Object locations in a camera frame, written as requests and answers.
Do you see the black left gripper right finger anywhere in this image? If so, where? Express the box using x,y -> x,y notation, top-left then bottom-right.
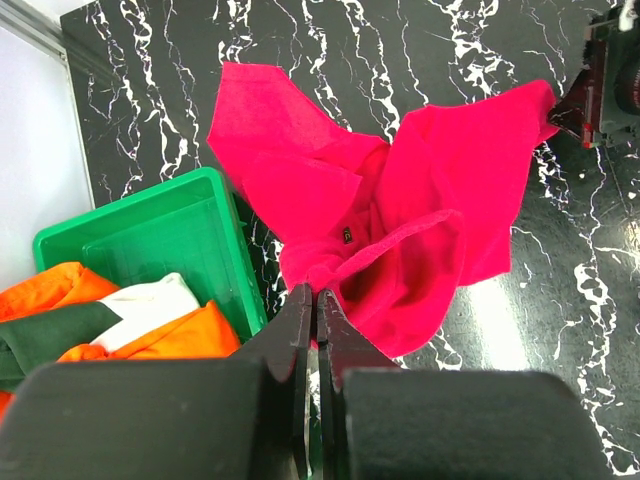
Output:
317,290 -> 611,479

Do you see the dark green t shirt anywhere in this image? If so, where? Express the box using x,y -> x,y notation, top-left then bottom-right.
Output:
1,301 -> 122,392

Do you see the aluminium frame rail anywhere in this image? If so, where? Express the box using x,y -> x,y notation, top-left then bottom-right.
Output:
1,0 -> 67,62

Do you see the green plastic bin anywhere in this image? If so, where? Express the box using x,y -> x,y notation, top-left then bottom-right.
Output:
33,167 -> 267,342

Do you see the white t shirt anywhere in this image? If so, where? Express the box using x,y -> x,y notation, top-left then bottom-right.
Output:
90,272 -> 200,353

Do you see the crimson red t shirt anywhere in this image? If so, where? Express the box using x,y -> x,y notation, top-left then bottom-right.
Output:
208,62 -> 556,358

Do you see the orange t shirt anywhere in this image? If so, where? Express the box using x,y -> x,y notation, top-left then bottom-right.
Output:
1,262 -> 241,409

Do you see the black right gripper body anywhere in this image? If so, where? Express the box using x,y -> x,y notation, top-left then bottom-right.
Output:
548,1 -> 639,148

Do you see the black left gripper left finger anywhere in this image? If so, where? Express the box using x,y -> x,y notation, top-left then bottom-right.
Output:
1,285 -> 312,479

